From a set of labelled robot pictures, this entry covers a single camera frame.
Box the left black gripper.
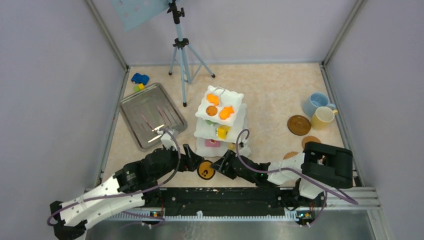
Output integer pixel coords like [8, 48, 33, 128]
[150, 142, 205, 182]

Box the black orange round coaster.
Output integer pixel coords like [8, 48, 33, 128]
[196, 160, 216, 180]

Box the yellow white cake toy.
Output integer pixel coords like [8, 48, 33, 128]
[228, 143, 236, 151]

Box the pink cake toy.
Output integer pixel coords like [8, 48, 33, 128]
[204, 139, 221, 148]

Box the yellow cake slice toy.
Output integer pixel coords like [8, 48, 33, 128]
[215, 125, 231, 140]

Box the orange round pastry toy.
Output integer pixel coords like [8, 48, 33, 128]
[205, 105, 218, 117]

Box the yellow ceramic cup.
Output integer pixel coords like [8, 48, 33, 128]
[311, 106, 339, 130]

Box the green swirl roll cake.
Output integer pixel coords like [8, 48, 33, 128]
[205, 120, 217, 126]

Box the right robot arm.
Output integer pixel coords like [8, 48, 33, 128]
[211, 142, 353, 206]

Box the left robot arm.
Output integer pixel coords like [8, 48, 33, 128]
[47, 144, 205, 240]

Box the white three-tier serving stand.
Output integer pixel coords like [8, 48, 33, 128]
[194, 85, 247, 158]

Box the metal baking tray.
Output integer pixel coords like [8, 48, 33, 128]
[119, 83, 188, 152]

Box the dark wooden round saucer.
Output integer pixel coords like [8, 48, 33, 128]
[287, 115, 312, 136]

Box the plain brown round coaster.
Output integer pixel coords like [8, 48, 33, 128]
[301, 135, 321, 149]

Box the green yellow block toy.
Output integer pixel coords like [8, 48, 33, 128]
[133, 83, 145, 93]

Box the light blue tripod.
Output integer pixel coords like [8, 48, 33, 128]
[166, 0, 216, 108]

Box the light blue ceramic cup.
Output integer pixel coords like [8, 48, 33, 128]
[302, 92, 336, 117]

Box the light blue perforated board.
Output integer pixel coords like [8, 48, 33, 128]
[110, 0, 178, 32]

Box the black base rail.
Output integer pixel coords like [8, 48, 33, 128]
[143, 187, 323, 217]

